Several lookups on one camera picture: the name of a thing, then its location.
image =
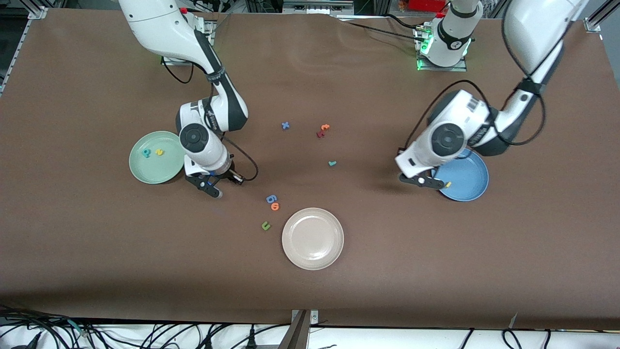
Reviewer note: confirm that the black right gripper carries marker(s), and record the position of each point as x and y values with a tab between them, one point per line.
226	175

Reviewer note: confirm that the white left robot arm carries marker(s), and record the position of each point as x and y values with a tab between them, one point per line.
448	140

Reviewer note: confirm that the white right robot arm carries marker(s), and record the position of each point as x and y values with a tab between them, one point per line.
160	24

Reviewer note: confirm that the blue foam letter g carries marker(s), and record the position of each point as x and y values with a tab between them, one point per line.
271	198

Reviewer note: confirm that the blue plate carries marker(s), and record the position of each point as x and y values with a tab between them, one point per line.
467	182

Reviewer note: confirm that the green plate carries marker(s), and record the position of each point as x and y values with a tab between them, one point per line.
155	169

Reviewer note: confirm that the beige plate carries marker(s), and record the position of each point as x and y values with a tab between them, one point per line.
313	238

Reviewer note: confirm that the brown paper table cover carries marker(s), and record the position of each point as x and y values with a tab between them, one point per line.
387	271

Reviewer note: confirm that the red box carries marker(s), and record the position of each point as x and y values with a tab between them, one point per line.
426	5

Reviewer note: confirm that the aluminium profile beam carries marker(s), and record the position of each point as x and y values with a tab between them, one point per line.
296	334

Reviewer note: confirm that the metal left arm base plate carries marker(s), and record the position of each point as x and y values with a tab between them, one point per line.
450	69

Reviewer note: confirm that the small metal bracket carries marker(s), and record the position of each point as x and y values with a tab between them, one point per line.
314	317

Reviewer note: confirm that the grey metal frame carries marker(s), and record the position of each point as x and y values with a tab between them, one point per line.
317	6

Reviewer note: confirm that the metal corner bracket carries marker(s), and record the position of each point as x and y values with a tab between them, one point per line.
593	25
38	13

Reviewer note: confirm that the aluminium frame strut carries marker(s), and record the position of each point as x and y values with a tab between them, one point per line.
605	9

